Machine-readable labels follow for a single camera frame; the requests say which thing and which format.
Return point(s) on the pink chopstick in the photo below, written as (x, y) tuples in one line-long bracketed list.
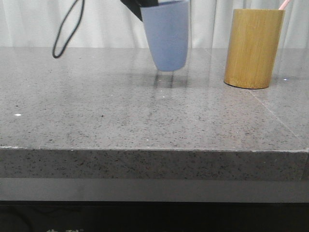
[(284, 4)]

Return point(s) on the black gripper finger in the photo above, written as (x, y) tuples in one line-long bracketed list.
[(135, 6)]

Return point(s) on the blue plastic cup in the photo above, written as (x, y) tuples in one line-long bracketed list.
[(166, 28)]

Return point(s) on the bamboo cylinder holder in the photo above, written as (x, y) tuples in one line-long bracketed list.
[(253, 44)]

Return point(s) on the white curtain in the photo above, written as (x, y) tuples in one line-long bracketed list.
[(108, 23)]

